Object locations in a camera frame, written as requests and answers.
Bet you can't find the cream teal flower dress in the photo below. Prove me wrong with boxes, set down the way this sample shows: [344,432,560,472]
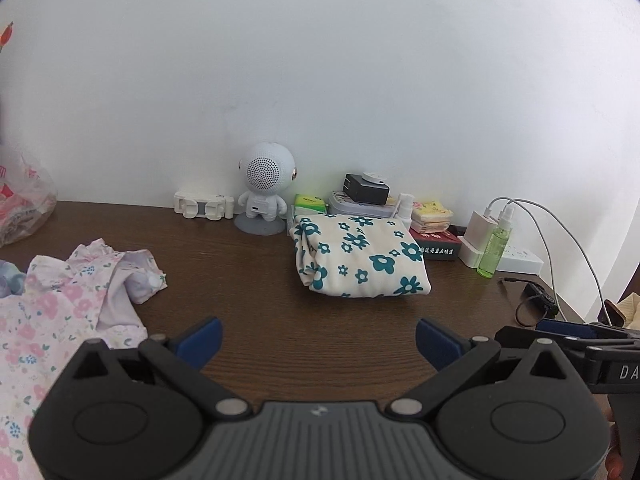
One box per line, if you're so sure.
[290,214,432,298]

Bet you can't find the person's right hand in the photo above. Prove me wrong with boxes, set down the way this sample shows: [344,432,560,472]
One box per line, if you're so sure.
[604,408,624,480]

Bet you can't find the phone on black stand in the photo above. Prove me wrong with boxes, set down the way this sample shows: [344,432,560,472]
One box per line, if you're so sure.
[597,299,626,328]

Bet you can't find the cream cloth on chair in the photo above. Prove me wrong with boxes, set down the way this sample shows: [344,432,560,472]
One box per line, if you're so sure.
[616,292,640,330]

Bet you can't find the white power strip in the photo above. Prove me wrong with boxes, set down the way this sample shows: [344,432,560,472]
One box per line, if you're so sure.
[458,236,544,275]

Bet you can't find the green liquid bottle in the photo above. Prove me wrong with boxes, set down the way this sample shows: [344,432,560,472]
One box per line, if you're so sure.
[476,204,514,278]

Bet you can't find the white charger adapter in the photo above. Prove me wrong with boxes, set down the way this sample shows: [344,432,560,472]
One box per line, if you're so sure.
[464,211,498,254]

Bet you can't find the black red flat box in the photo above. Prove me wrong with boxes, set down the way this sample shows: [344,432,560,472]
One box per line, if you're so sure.
[409,229,462,261]

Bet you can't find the pink floral dress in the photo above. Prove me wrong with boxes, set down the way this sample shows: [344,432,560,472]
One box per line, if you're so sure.
[1,240,167,479]

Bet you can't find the yellow sticky notes stack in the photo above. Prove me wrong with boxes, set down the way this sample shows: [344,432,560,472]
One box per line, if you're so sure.
[411,200,452,235]

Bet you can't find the white spray bottle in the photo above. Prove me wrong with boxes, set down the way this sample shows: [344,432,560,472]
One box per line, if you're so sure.
[393,193,414,229]

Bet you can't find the black small box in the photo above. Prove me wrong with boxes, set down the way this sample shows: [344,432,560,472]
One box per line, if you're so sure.
[343,174,390,206]

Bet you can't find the grey printed tin box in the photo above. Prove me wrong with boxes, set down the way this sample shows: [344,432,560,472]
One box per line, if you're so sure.
[326,191,396,218]

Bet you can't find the green white small boxes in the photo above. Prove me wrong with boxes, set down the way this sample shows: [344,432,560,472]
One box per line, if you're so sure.
[286,194,326,230]

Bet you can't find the white robot figurine speaker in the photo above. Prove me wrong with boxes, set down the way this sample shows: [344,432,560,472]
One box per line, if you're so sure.
[234,142,297,236]

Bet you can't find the red printed plastic bag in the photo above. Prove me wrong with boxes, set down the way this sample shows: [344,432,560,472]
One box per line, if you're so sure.
[1,145,58,246]

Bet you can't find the dried pink rose bouquet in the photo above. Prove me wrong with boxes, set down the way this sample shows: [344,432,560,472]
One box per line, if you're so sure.
[0,22,14,51]

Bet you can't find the black cable with clip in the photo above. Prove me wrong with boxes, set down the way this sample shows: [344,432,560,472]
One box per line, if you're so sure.
[499,276,561,328]

